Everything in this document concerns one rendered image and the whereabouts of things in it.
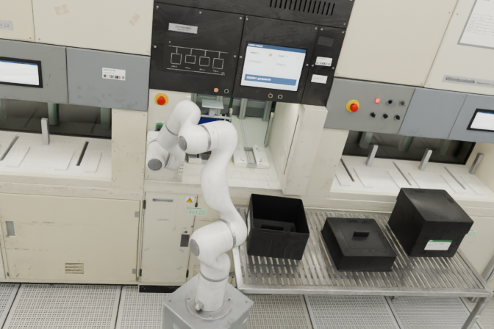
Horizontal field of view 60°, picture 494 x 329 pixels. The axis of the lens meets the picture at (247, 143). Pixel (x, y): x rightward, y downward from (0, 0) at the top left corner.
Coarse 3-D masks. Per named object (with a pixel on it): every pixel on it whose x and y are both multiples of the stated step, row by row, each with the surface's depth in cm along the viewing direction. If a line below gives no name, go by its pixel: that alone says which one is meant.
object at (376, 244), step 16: (336, 224) 222; (352, 224) 225; (368, 224) 227; (336, 240) 212; (352, 240) 213; (368, 240) 215; (384, 240) 218; (336, 256) 211; (352, 256) 204; (368, 256) 205; (384, 256) 207
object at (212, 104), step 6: (204, 102) 242; (210, 102) 243; (216, 102) 244; (222, 102) 246; (210, 108) 241; (216, 108) 239; (222, 108) 239; (210, 114) 243; (222, 114) 256; (228, 114) 256; (228, 120) 248; (198, 156) 248
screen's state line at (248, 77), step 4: (248, 76) 204; (252, 76) 204; (256, 76) 204; (260, 76) 204; (264, 76) 205; (268, 76) 205; (248, 80) 205; (252, 80) 205; (256, 80) 205; (260, 80) 205; (264, 80) 206; (268, 80) 206; (272, 80) 206; (276, 80) 206; (280, 80) 207; (284, 80) 207; (288, 80) 207; (292, 80) 207; (296, 80) 208; (288, 84) 208; (292, 84) 208
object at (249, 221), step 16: (256, 208) 226; (272, 208) 227; (288, 208) 227; (256, 224) 226; (272, 224) 228; (288, 224) 231; (304, 224) 212; (256, 240) 202; (272, 240) 202; (288, 240) 202; (304, 240) 203; (272, 256) 207; (288, 256) 208
